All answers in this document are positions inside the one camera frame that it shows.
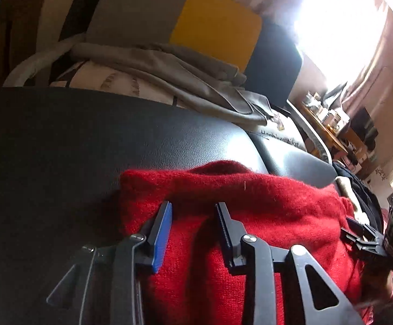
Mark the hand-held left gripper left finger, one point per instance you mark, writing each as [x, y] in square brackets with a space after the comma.
[162, 237]

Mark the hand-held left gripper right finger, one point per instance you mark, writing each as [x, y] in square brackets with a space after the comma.
[224, 230]

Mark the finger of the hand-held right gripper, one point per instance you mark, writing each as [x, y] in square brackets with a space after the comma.
[362, 240]
[360, 225]

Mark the red knitted sweater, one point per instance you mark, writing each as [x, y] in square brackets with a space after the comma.
[284, 210]

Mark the person's right hand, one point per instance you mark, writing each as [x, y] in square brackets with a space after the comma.
[392, 284]

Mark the dark cloth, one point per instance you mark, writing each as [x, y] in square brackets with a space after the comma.
[362, 193]

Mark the dark monitor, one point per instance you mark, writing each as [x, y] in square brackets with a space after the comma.
[367, 125]

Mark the black leather cushion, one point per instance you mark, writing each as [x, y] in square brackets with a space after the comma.
[291, 152]

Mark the cluttered wooden desk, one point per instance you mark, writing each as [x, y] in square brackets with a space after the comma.
[335, 125]

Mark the grey cloth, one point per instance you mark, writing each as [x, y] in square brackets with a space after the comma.
[183, 78]

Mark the white patterned cushion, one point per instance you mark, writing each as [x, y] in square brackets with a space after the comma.
[115, 81]

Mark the wooden wardrobe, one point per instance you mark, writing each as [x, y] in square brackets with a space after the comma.
[17, 30]

